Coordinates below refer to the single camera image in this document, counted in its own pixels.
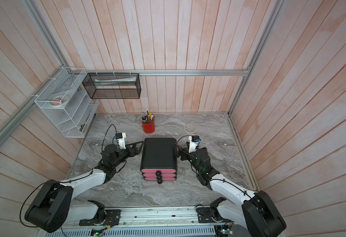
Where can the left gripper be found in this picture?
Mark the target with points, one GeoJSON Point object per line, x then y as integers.
{"type": "Point", "coordinates": [129, 149]}

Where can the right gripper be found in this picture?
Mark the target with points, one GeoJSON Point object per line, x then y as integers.
{"type": "Point", "coordinates": [182, 151]}

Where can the black drawer cabinet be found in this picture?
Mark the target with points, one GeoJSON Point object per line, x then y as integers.
{"type": "Point", "coordinates": [159, 154]}

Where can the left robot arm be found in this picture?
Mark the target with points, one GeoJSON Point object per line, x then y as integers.
{"type": "Point", "coordinates": [51, 208]}

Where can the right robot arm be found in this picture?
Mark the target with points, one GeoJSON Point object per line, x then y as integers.
{"type": "Point", "coordinates": [254, 211]}

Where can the tape roll on shelf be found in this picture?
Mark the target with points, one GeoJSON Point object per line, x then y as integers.
{"type": "Point", "coordinates": [56, 102]}

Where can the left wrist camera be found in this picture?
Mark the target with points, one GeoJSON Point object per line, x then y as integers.
{"type": "Point", "coordinates": [120, 139]}

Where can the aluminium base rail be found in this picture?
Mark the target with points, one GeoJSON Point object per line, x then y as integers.
{"type": "Point", "coordinates": [160, 216]}

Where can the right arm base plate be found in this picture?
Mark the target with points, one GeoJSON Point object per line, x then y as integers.
{"type": "Point", "coordinates": [207, 215]}

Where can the black mesh wall basket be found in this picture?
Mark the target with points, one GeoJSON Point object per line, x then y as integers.
{"type": "Point", "coordinates": [112, 85]}

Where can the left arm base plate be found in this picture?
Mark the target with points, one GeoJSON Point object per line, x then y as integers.
{"type": "Point", "coordinates": [108, 217]}

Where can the white wire wall shelf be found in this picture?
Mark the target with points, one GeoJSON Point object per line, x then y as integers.
{"type": "Point", "coordinates": [75, 116]}

